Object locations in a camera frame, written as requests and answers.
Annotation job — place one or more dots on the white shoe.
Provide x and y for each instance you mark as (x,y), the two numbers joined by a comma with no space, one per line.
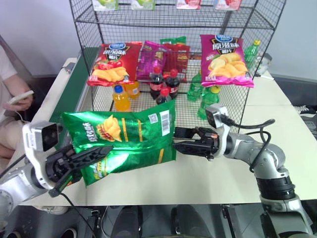
(55,210)

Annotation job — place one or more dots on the white smartphone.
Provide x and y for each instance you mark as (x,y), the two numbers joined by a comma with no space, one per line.
(22,96)

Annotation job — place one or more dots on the green belt conveyor cream frame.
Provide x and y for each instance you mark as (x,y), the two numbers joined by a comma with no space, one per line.
(74,84)

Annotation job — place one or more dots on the person's hand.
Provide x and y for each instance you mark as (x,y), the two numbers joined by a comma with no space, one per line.
(21,105)

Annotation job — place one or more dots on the orange soda bottle blue cap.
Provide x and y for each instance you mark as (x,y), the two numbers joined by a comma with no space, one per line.
(121,100)
(133,90)

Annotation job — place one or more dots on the large red chip bag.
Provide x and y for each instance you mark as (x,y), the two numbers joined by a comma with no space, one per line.
(116,62)

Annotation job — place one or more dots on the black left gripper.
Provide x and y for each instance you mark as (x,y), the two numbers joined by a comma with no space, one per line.
(55,166)

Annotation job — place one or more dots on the large green chip bag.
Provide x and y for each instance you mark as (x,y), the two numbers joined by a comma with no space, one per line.
(133,138)

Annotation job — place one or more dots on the seated person in white shirt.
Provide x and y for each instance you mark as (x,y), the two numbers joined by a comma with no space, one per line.
(6,67)

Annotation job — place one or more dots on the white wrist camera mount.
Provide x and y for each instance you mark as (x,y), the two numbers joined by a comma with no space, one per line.
(218,116)
(37,135)

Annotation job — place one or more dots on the red snack pack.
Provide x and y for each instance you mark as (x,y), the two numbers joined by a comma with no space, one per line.
(228,3)
(188,3)

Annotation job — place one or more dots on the small magenta chip bag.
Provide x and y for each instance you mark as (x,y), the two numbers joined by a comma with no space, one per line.
(149,60)

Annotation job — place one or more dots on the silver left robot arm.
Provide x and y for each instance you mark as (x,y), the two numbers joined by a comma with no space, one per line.
(17,182)

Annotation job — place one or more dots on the clear plastic container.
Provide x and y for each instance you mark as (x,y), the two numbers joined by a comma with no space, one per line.
(263,64)

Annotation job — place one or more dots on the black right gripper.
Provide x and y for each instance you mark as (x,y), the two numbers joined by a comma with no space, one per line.
(208,146)

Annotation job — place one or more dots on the green soda bottle yellow cap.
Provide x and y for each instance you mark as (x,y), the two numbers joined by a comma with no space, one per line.
(209,100)
(251,53)
(195,86)

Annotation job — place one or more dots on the small red chip bag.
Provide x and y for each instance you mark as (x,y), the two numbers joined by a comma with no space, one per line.
(179,59)

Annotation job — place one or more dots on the green snack pack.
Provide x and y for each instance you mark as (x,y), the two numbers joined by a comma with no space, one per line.
(105,3)
(143,3)

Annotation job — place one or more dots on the person's bare forearm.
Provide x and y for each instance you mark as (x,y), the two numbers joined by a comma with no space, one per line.
(13,85)

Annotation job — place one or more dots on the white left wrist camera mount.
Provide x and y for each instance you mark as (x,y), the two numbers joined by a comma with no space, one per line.
(37,135)

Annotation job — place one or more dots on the small green chip bag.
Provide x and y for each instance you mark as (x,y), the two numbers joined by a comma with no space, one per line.
(173,40)

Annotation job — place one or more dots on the large pink chip bag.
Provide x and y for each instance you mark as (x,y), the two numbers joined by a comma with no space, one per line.
(226,62)

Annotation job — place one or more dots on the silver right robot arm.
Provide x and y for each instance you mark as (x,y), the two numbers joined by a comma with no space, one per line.
(272,161)

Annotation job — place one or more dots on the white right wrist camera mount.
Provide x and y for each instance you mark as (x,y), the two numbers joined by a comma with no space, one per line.
(218,116)

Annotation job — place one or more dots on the cola bottle red cap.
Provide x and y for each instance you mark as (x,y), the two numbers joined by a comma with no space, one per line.
(163,98)
(173,85)
(156,83)

